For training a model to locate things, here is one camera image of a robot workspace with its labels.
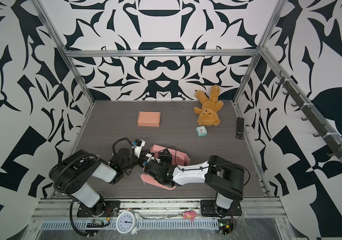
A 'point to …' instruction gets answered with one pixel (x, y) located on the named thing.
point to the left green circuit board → (97, 223)
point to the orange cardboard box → (147, 118)
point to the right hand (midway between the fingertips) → (167, 149)
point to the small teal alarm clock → (201, 131)
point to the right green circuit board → (225, 226)
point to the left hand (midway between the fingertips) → (153, 150)
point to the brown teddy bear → (208, 114)
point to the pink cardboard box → (178, 158)
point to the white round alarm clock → (128, 222)
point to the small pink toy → (190, 214)
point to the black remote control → (240, 128)
